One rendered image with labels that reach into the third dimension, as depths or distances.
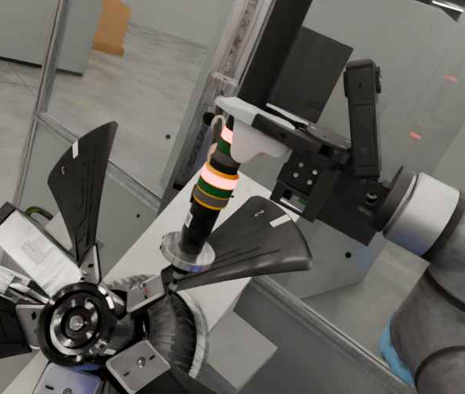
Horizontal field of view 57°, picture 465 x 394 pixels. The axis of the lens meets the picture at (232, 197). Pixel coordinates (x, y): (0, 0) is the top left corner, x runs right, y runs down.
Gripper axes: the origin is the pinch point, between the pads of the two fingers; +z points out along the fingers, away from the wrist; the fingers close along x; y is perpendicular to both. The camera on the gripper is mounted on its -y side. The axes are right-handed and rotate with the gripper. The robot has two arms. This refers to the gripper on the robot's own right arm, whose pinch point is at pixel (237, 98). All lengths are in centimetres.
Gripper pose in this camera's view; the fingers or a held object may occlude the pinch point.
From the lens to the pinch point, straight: 48.2
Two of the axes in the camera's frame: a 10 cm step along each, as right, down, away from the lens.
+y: -3.7, 8.4, 3.9
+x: 3.8, -2.4, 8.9
